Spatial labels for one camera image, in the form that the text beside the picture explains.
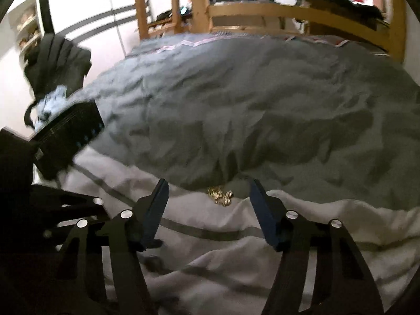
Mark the black jewelry box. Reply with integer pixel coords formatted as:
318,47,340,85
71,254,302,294
31,100,105,180

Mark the light blue shirt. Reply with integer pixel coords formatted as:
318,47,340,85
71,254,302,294
34,85,67,131

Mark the wooden ladder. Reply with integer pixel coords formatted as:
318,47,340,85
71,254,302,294
135,0,183,41

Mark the black office chair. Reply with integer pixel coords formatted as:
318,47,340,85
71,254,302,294
23,99,42,130

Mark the pile of dark clothes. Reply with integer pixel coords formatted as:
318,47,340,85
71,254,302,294
295,0,384,30

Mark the small gold chain jewelry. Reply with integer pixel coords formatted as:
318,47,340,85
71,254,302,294
207,186,234,207

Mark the white sliding wardrobe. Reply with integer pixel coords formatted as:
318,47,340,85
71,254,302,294
39,0,140,84

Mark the grey striped duvet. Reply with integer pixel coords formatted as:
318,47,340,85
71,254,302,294
55,33,419,314

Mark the wooden bed frame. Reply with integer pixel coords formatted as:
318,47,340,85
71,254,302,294
192,0,407,63

